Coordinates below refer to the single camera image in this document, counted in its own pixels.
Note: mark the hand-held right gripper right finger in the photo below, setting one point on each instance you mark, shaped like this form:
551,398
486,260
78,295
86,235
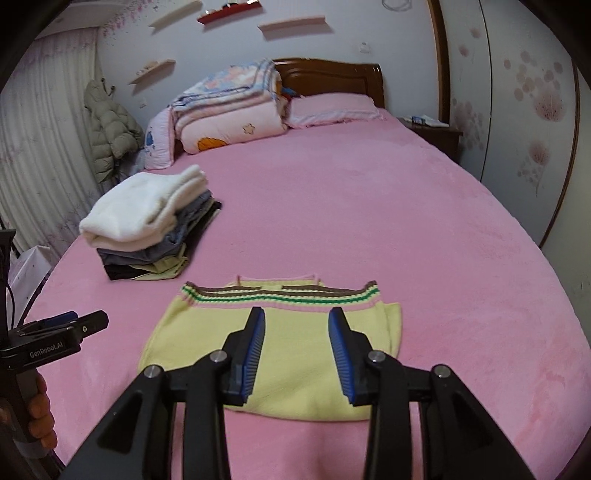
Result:
341,360

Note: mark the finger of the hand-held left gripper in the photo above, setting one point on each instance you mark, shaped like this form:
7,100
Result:
57,319
92,323

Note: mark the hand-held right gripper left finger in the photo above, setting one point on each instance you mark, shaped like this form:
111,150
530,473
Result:
254,364

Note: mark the yellow striped knit cardigan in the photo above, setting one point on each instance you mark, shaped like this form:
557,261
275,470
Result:
295,350

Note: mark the person's left hand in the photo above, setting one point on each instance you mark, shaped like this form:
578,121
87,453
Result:
44,410

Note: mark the white box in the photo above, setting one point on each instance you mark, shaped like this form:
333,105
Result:
27,277

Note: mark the black folded garment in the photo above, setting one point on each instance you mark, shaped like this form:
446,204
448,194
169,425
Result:
117,271

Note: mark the black stand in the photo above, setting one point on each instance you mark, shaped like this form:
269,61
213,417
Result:
5,267

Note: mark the pale yellow folded garment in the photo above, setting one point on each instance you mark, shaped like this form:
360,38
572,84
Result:
168,266

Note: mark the white folded sweater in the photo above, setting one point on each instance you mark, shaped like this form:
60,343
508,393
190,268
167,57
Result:
134,207

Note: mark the grey folded garment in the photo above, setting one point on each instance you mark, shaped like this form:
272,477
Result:
184,221

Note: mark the pink bed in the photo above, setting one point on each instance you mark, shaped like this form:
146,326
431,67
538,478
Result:
369,207

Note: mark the white pink curtain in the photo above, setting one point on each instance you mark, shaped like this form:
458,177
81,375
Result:
46,152

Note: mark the beige puffer jacket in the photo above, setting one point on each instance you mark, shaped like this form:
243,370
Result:
111,134

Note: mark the cartoon print pillow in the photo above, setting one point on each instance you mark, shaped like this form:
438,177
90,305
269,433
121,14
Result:
159,143

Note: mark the pink folded quilt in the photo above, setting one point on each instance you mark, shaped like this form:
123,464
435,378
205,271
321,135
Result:
231,127

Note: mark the wooden nightstand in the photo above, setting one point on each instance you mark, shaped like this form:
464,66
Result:
438,141

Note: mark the pink pillow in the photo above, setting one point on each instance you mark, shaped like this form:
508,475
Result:
332,108

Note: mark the white papers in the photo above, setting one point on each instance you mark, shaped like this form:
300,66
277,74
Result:
434,122

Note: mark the patterned folded quilt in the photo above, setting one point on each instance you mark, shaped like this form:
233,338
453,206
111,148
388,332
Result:
231,81

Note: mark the wooden headboard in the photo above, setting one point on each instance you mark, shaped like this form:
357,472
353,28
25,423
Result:
337,76

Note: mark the floral wardrobe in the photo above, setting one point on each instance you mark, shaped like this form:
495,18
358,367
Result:
521,115

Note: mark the beige wall shelf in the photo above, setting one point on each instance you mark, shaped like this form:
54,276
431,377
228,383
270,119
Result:
152,70
291,24
175,14

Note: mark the red wall shelf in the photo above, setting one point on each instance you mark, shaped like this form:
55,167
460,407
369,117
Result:
228,11

